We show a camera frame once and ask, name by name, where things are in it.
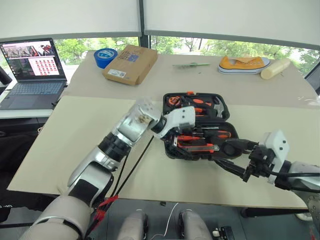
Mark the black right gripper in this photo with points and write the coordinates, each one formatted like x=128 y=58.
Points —
x=261 y=161

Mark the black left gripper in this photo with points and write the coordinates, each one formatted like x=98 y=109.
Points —
x=176 y=135

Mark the orange black utility knife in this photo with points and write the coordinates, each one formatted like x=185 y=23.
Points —
x=200 y=149

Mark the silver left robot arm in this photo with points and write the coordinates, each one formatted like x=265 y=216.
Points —
x=135 y=125

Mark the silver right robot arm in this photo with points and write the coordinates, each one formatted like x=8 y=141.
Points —
x=303 y=180

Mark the black tool case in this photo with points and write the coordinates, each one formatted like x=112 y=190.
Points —
x=217 y=150

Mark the orange black tape measure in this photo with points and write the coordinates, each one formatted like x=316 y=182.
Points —
x=174 y=100

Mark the black table leg bar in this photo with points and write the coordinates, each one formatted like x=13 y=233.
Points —
x=272 y=212

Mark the small black table clamp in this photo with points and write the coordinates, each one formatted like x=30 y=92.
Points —
x=163 y=203

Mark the green plastic stick tool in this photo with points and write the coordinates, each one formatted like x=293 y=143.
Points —
x=191 y=65

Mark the black remote with white button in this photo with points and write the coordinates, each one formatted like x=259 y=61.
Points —
x=225 y=233

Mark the grey rounded robot shape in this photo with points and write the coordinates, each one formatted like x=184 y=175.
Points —
x=131 y=226
x=193 y=225

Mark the brown cardboard box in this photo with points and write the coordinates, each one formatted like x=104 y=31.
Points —
x=131 y=66

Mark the yellow canvas shoe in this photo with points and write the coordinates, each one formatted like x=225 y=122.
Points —
x=243 y=65

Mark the cream cylindrical roll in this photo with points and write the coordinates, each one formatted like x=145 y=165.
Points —
x=275 y=68

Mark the cream table cover sheet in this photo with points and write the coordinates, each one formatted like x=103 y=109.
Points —
x=82 y=140

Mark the dark monitor panel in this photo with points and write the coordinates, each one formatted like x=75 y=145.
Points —
x=313 y=83

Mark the blue tape roll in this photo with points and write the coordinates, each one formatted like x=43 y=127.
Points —
x=103 y=57

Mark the white roller blind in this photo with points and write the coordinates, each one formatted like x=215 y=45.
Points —
x=232 y=17
x=67 y=16

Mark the open grey laptop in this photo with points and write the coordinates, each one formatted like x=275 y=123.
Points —
x=35 y=90

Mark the white side desk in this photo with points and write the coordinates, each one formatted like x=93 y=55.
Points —
x=25 y=113

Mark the black cabinet under desk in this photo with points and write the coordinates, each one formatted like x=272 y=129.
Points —
x=20 y=126

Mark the black object beside laptop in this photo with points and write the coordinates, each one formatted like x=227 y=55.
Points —
x=4 y=76

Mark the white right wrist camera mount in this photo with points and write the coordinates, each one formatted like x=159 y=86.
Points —
x=277 y=146

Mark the dark window frame post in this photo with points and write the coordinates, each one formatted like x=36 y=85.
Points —
x=144 y=40

